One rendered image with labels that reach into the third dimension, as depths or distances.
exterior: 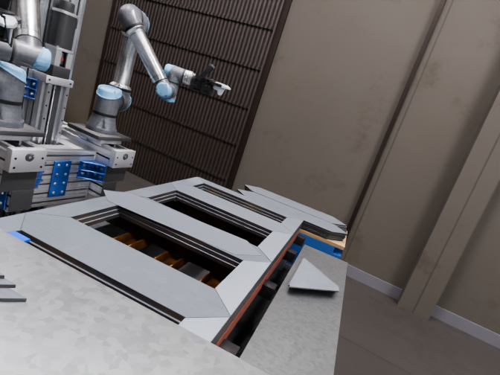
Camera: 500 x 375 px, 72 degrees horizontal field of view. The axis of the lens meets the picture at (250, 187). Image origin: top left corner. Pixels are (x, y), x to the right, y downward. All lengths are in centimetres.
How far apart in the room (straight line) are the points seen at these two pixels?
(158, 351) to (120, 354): 5
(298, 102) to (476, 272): 246
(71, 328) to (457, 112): 367
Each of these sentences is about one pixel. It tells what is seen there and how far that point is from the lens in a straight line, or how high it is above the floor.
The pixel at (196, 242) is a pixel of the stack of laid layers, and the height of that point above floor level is 85.
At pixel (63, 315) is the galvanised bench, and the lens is 58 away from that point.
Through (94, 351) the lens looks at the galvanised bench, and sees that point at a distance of 53.
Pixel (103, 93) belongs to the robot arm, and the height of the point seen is 123.
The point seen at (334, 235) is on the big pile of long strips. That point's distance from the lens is 220.
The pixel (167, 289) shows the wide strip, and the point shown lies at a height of 86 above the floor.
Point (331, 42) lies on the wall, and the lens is 407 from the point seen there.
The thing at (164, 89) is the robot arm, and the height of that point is 134.
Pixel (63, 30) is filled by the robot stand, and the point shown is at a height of 145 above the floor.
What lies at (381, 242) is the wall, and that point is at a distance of 393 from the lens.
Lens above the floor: 141
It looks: 13 degrees down
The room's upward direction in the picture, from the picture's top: 19 degrees clockwise
